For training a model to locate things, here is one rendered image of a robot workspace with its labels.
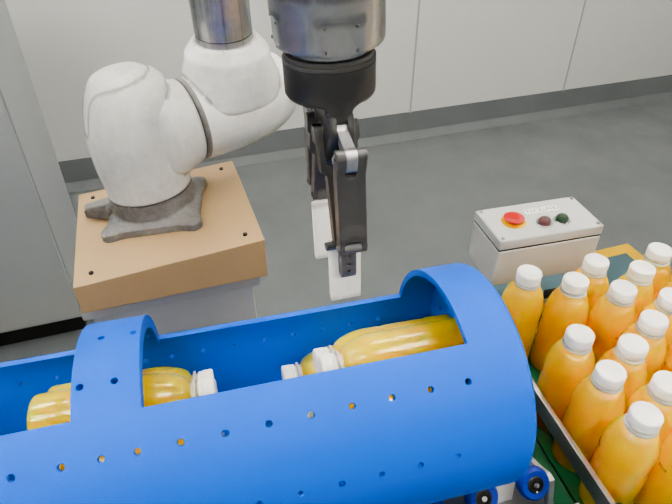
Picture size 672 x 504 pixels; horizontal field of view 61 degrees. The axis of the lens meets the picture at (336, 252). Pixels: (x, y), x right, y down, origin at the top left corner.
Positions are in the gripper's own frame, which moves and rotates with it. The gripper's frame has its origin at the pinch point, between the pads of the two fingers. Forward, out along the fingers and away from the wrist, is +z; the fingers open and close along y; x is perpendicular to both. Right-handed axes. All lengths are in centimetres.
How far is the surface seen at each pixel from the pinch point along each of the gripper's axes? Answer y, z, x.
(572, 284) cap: -12.9, 24.3, 40.4
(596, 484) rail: 12.2, 35.9, 31.0
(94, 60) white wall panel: -268, 60, -60
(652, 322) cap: -3, 25, 47
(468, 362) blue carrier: 7.3, 12.1, 12.4
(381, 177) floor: -232, 132, 82
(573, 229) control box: -25, 24, 48
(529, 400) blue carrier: 11.0, 15.9, 18.2
